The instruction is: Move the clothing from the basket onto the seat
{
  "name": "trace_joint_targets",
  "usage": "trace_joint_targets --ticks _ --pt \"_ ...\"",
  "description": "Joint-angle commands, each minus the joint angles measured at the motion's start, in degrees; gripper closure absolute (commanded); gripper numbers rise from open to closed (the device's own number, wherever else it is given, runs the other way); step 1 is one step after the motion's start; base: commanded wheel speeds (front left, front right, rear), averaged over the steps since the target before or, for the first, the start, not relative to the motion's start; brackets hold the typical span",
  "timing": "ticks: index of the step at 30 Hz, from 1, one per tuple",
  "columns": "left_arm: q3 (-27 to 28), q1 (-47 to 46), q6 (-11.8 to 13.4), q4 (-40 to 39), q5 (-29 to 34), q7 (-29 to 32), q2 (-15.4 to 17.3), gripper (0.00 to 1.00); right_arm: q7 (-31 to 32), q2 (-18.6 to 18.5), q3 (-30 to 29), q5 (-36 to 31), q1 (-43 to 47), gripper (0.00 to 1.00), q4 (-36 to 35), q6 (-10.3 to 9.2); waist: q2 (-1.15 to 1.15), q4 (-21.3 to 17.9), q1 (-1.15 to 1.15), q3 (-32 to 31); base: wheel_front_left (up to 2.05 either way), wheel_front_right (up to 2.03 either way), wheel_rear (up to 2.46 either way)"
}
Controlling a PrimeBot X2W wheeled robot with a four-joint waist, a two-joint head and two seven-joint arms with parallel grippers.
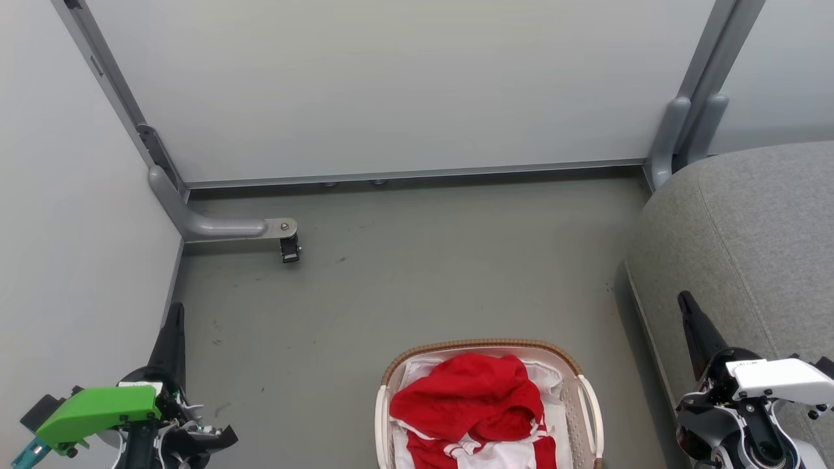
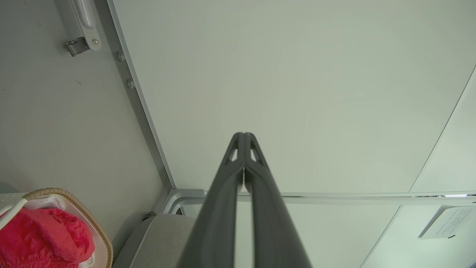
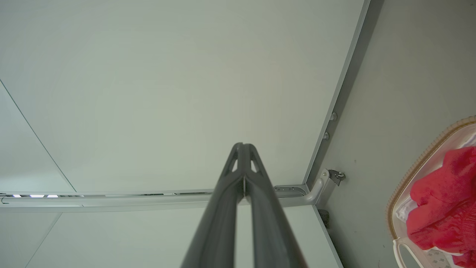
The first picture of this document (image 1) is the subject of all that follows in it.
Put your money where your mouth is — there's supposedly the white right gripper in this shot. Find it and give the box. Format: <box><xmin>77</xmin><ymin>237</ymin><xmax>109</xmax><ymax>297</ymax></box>
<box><xmin>677</xmin><ymin>291</ymin><xmax>834</xmax><ymax>419</ymax></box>

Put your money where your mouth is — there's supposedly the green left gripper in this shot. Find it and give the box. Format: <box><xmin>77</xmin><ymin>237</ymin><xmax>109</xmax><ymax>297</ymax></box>
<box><xmin>20</xmin><ymin>302</ymin><xmax>239</xmax><ymax>469</ymax></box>

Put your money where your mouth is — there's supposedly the red garment with white stripes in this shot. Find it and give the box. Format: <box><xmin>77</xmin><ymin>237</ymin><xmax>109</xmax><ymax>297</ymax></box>
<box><xmin>390</xmin><ymin>353</ymin><xmax>558</xmax><ymax>469</ymax></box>

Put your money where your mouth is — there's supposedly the grey fabric sofa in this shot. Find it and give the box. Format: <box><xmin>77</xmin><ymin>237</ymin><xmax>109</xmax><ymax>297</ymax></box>
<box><xmin>624</xmin><ymin>141</ymin><xmax>834</xmax><ymax>469</ymax></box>

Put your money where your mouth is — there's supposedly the white laundry basket brown rim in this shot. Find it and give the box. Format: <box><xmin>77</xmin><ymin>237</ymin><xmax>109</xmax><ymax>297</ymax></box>
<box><xmin>375</xmin><ymin>338</ymin><xmax>605</xmax><ymax>469</ymax></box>

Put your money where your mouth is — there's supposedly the grey partition post with foot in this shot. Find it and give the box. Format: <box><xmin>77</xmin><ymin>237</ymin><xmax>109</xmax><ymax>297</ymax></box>
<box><xmin>51</xmin><ymin>0</ymin><xmax>300</xmax><ymax>246</ymax></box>

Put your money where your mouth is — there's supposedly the grey partition post rounded bracket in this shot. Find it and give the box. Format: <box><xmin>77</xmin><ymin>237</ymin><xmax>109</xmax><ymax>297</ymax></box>
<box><xmin>647</xmin><ymin>0</ymin><xmax>745</xmax><ymax>191</ymax></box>
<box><xmin>681</xmin><ymin>0</ymin><xmax>768</xmax><ymax>167</ymax></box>

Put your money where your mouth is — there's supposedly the grey partition bottom rail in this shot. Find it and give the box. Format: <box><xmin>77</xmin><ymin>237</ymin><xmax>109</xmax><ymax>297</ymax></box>
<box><xmin>185</xmin><ymin>158</ymin><xmax>648</xmax><ymax>192</ymax></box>

